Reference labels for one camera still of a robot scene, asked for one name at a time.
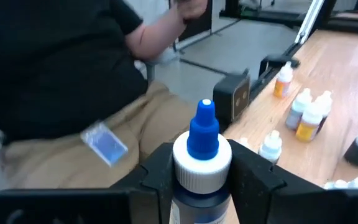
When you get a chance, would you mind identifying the black edge clamp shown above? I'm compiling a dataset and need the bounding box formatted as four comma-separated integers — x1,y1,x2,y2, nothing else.
259,54,301,91

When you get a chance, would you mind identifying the person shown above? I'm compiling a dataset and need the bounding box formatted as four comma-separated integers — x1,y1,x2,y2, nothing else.
0,0,209,200

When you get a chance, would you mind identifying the small pale-labelled dye bottle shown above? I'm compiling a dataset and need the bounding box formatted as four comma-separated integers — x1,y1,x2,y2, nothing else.
258,129,283,165

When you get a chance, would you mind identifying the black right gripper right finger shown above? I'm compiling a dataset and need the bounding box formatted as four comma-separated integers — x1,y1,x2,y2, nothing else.
228,139,323,224

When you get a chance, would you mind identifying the black table-level camera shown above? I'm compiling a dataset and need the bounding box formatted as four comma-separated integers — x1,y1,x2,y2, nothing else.
212,72,251,126

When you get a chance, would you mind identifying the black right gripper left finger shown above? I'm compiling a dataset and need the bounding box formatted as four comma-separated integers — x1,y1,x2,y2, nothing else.
112,142,175,224

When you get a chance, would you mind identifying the silver aluminium bracket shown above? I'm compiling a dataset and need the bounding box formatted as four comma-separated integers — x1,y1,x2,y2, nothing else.
293,0,326,45

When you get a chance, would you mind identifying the small Red Sunset dye bottle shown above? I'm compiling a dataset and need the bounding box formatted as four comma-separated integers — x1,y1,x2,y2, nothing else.
285,88,313,131

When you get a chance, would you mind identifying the grey chair armrest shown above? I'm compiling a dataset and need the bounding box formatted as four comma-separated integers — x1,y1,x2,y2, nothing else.
134,46,181,85

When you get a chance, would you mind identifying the large blue-capped dye bottle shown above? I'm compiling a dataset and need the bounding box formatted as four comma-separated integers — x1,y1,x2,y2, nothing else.
168,98,233,224

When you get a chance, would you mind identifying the small orange dye bottle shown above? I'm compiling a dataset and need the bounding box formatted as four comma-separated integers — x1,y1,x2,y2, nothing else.
295,102,324,143
273,61,294,100

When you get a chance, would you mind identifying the blue ID badge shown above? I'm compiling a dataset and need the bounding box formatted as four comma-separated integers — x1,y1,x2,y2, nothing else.
80,120,129,168

